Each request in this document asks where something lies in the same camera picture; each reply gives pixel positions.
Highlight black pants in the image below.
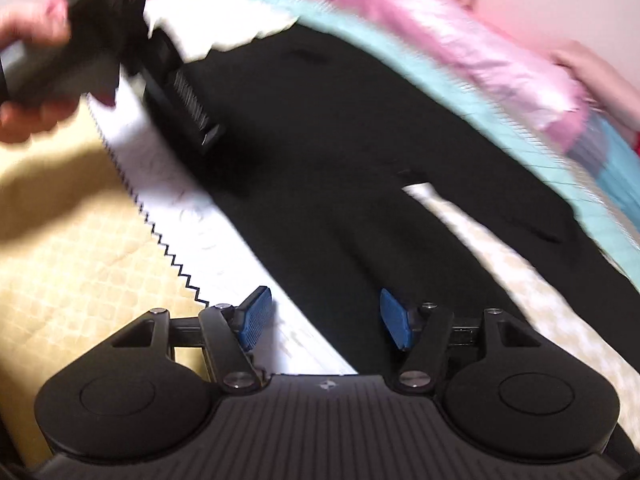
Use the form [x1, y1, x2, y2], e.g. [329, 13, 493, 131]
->
[145, 25, 639, 374]

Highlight person's left hand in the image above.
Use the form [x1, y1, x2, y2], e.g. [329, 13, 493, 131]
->
[0, 0, 120, 146]

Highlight patterned bedspread quilt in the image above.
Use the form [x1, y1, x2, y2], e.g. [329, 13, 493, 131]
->
[1, 0, 639, 420]

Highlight blue grey striped pillow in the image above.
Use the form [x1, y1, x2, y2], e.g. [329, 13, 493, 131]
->
[567, 110, 640, 229]

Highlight pale pink bolster pillow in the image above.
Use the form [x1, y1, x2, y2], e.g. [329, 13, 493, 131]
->
[551, 41, 639, 132]

